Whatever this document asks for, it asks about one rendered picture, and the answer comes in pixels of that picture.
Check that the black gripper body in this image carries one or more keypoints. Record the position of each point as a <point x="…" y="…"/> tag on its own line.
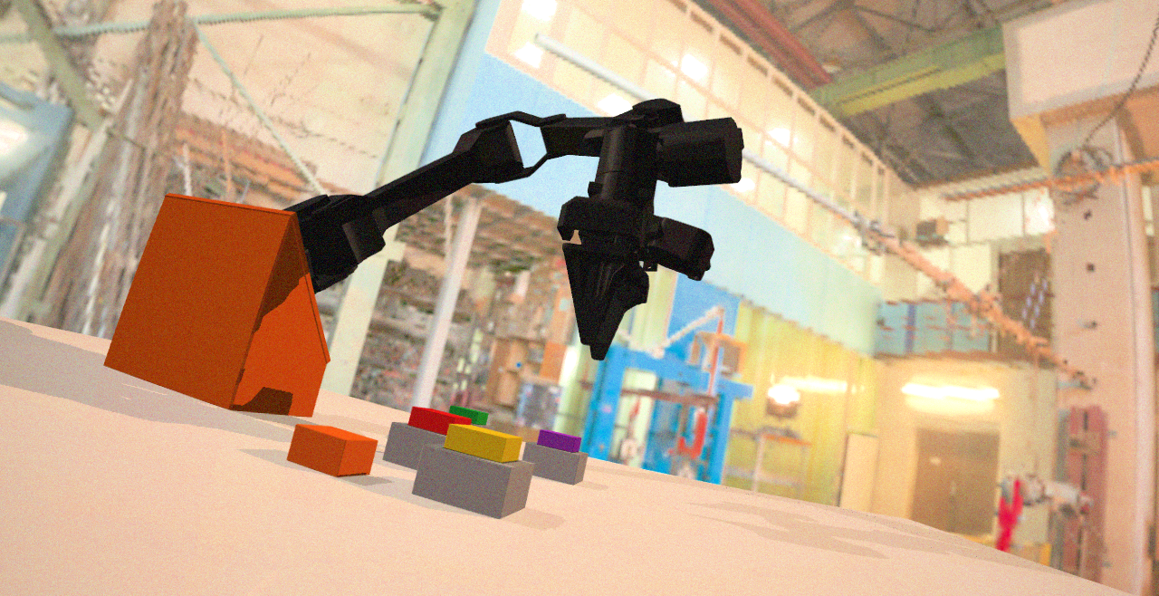
<point x="611" y="217"/>

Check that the green button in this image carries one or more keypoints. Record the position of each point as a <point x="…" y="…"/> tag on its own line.
<point x="478" y="418"/>

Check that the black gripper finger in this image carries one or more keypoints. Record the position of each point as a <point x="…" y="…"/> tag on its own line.
<point x="594" y="273"/>
<point x="621" y="302"/>

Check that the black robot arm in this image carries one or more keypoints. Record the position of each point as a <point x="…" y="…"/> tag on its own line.
<point x="651" y="141"/>

